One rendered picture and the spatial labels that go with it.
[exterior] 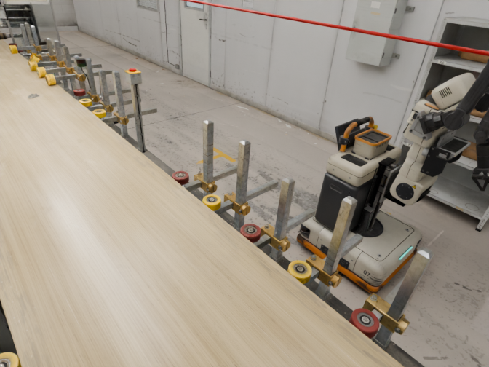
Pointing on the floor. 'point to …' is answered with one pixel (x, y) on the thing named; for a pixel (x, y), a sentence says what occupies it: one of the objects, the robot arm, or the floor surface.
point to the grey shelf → (447, 33)
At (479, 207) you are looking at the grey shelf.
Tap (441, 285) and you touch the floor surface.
